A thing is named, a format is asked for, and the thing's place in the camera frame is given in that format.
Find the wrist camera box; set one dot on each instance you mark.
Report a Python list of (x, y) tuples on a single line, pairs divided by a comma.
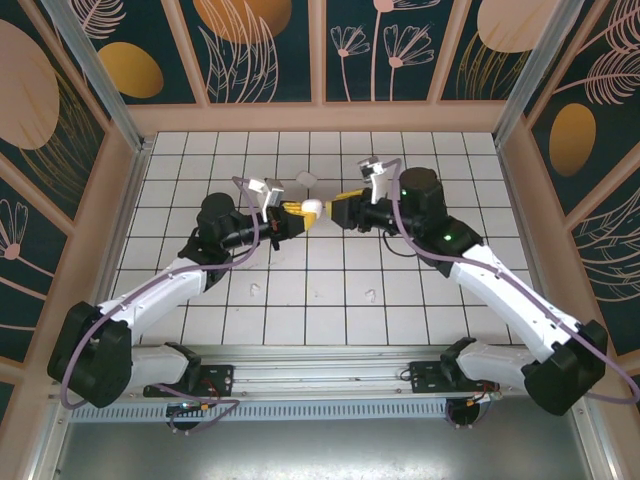
[(272, 192), (379, 185)]

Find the aluminium frame post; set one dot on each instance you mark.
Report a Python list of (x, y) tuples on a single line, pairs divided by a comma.
[(95, 75), (542, 75)]

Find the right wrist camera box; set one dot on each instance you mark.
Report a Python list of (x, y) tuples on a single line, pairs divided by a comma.
[(379, 185)]

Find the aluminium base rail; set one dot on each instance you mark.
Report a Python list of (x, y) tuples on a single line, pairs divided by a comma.
[(320, 375)]

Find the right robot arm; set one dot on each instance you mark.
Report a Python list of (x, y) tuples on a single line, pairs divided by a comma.
[(510, 300)]

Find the white earbud charging case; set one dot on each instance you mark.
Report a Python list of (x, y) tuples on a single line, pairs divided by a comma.
[(312, 205), (306, 178)]

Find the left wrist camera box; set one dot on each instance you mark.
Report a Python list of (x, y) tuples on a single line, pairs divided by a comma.
[(272, 192)]

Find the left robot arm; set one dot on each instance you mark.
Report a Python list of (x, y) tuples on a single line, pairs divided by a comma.
[(150, 295)]

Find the grey metal sheet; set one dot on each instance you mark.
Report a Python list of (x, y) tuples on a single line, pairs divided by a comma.
[(320, 450)]

